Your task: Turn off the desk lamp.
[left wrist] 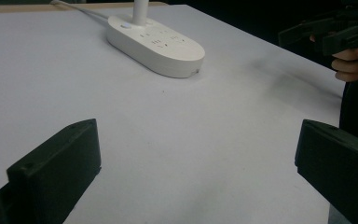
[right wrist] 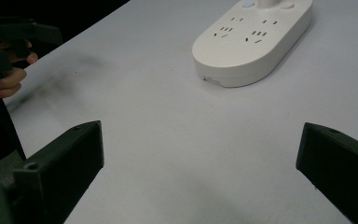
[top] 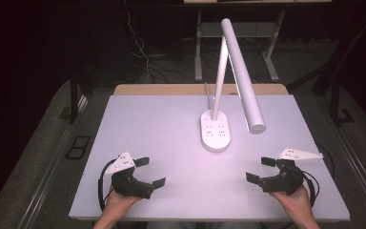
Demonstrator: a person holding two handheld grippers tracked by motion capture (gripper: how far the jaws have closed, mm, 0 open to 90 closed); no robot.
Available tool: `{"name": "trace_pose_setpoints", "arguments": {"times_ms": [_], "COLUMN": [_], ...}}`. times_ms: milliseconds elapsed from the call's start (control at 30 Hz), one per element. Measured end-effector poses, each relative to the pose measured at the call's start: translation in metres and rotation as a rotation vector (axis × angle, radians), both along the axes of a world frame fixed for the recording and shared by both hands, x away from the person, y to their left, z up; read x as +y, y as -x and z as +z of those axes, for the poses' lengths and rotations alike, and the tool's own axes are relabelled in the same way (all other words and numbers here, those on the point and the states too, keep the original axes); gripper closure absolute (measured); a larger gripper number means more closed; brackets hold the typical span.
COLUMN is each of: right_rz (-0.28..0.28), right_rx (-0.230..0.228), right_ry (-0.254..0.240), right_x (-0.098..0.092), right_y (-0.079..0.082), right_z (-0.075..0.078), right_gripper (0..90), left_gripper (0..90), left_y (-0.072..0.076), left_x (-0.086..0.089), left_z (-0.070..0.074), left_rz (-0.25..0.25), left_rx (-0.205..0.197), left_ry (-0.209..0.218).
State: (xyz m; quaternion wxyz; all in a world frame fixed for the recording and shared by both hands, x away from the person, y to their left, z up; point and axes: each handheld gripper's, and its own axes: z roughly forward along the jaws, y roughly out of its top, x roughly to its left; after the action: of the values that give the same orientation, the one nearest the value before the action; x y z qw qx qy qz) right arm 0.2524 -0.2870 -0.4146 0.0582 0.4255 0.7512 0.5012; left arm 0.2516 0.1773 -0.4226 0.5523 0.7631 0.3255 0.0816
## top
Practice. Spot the grey metal desk frame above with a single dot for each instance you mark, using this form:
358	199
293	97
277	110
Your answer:
198	57

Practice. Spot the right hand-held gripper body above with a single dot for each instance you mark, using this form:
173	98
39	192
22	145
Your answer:
286	181

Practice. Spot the metal floor rail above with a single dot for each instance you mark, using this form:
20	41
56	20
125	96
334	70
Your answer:
49	168
359	165

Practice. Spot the white desk lamp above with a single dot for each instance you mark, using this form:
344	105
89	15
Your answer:
215	133

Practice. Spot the wooden table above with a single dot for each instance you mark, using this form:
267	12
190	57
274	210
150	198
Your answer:
158	89

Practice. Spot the black metal stand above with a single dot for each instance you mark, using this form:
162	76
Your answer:
335	95
74	95

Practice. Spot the person's right hand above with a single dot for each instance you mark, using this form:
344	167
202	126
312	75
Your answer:
298	205

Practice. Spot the person's left hand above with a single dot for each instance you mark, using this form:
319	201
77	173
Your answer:
116	205

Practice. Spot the white foam board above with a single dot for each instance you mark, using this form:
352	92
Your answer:
178	165

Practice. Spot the black rectangular floor frame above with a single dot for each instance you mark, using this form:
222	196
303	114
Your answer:
77	147

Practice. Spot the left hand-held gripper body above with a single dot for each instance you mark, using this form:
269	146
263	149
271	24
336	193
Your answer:
130	186

